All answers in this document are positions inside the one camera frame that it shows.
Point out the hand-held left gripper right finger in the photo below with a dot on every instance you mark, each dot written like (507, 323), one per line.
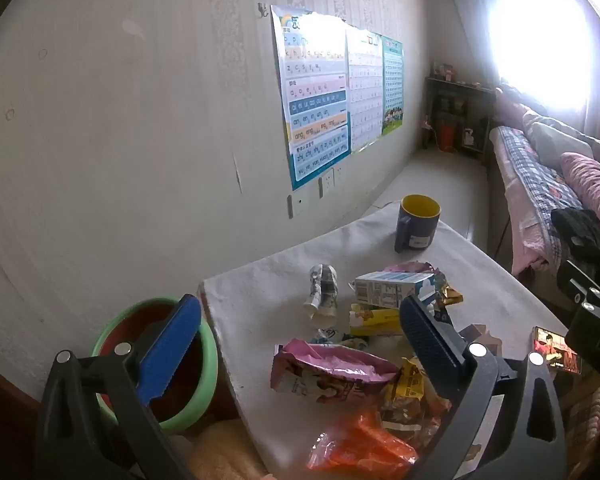
(425, 340)

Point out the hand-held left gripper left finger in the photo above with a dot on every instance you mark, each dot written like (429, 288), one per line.
(172, 345)

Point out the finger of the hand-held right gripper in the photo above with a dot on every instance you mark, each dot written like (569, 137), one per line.
(580, 290)

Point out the dark brown small box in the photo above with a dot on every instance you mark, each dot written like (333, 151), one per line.
(472, 332)

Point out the torn yellow cardboard box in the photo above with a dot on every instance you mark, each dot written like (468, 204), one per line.
(375, 322)

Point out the yellow and brown snack wrapper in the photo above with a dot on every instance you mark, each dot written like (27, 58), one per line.
(405, 390)

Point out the white and blue milk carton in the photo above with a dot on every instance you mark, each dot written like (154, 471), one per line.
(385, 290)

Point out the green rimmed red trash bin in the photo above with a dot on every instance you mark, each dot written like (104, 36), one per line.
(182, 421)

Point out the large pink snack bag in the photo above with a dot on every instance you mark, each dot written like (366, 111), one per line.
(325, 370)

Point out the white printed paper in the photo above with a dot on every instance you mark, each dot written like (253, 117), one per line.
(322, 290)

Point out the orange plastic wrapper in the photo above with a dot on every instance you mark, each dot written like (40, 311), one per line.
(370, 445)

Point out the smartphone with lit screen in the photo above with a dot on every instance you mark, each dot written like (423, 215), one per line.
(550, 350)

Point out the black cloth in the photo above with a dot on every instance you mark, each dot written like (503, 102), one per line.
(580, 232)

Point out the pink quilt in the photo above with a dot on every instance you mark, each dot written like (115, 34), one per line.
(590, 185)

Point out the blue mug with yellow inside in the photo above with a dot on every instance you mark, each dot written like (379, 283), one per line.
(420, 230)

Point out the bed with plaid sheet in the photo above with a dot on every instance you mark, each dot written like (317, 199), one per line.
(530, 180)

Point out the red container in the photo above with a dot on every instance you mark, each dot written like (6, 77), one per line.
(447, 136)

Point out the dark wooden shelf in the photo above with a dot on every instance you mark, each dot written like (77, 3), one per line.
(460, 105)

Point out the bright window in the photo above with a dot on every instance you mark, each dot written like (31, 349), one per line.
(540, 30)

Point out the white wall socket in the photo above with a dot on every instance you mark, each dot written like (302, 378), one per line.
(327, 182)

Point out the green bordered wall poster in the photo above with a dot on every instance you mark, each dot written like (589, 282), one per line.
(392, 85)

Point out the white chart wall poster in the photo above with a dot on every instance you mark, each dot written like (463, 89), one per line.
(365, 90)

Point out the blue striped wall poster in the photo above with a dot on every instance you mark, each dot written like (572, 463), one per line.
(310, 100)

